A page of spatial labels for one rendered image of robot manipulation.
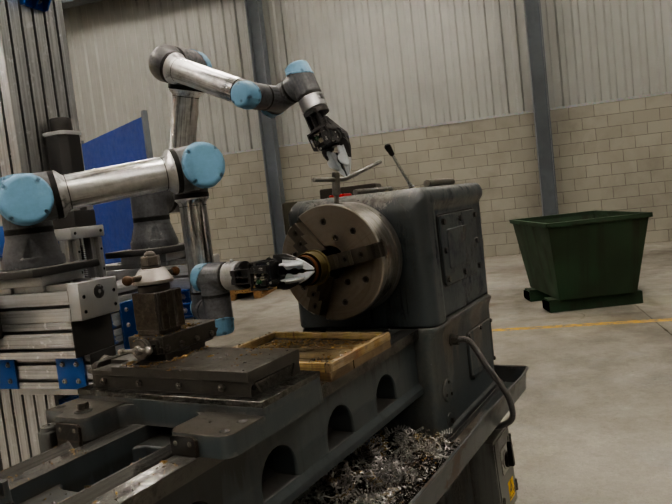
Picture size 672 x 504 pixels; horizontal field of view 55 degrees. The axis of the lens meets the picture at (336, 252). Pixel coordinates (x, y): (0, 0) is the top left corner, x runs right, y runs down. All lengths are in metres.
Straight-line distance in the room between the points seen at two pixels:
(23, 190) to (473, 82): 10.66
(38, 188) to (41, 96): 0.55
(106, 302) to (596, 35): 11.02
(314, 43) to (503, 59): 3.38
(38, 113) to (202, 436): 1.28
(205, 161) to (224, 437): 0.84
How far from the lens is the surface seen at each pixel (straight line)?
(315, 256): 1.62
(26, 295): 1.76
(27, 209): 1.62
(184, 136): 2.23
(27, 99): 2.08
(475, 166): 11.72
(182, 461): 1.09
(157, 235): 2.14
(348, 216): 1.70
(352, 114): 12.10
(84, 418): 1.28
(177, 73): 2.06
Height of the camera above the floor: 1.24
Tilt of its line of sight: 4 degrees down
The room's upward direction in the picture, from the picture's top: 6 degrees counter-clockwise
